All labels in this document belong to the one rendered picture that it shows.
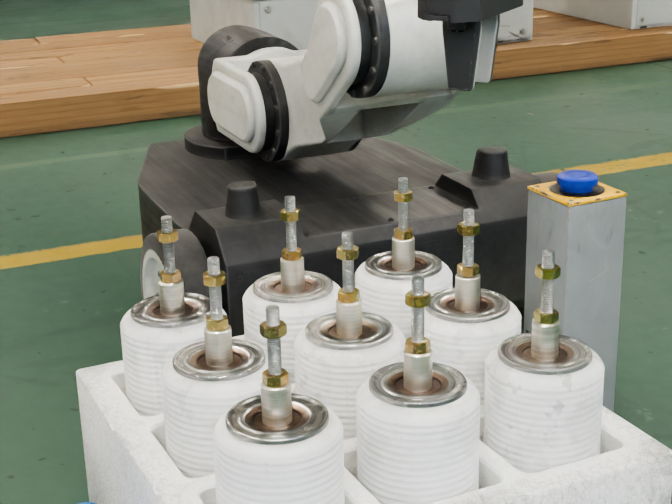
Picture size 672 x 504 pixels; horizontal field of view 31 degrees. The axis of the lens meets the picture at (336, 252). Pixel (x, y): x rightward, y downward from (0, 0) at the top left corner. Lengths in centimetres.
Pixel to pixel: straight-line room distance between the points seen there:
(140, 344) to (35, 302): 79
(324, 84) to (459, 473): 60
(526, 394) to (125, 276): 106
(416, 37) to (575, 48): 208
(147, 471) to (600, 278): 50
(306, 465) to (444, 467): 12
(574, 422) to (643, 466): 7
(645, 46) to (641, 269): 169
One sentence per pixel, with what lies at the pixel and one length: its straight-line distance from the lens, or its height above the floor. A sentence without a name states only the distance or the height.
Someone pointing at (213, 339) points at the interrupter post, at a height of 27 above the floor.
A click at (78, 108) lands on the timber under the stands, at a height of 5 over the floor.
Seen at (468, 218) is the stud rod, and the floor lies 34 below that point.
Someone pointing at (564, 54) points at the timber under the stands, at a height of 5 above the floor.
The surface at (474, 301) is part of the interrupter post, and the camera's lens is 107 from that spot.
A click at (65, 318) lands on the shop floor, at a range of 177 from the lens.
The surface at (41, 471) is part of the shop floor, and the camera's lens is 138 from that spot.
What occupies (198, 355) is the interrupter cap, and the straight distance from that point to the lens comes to 100.
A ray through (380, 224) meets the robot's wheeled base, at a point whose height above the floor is 19.
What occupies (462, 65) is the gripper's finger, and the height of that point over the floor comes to 47.
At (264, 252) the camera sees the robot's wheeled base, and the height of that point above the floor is 18.
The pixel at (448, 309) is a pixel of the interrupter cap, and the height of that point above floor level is 25.
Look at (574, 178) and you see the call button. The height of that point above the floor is 33.
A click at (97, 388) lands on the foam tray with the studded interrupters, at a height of 18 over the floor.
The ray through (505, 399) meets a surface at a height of 23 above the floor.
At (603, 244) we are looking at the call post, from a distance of 121.
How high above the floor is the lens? 66
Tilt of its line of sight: 20 degrees down
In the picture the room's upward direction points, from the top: 1 degrees counter-clockwise
